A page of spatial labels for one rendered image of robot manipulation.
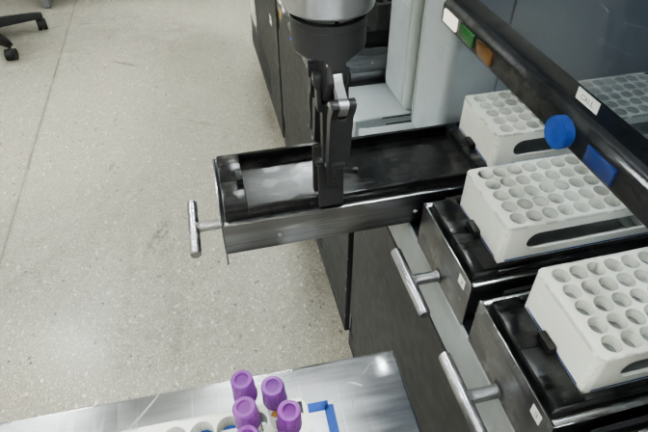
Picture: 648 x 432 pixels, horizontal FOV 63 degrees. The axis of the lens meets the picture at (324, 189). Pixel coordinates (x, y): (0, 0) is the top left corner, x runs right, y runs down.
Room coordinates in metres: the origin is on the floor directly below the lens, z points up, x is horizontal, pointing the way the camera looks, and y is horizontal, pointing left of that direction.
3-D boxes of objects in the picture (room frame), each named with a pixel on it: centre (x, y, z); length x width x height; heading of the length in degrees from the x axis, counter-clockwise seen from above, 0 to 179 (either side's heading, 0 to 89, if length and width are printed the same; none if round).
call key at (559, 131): (0.39, -0.21, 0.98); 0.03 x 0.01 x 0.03; 14
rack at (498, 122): (0.63, -0.35, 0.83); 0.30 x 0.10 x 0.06; 104
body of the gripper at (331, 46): (0.50, 0.00, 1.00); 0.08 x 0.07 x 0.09; 14
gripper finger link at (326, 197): (0.48, -0.01, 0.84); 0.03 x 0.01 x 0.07; 104
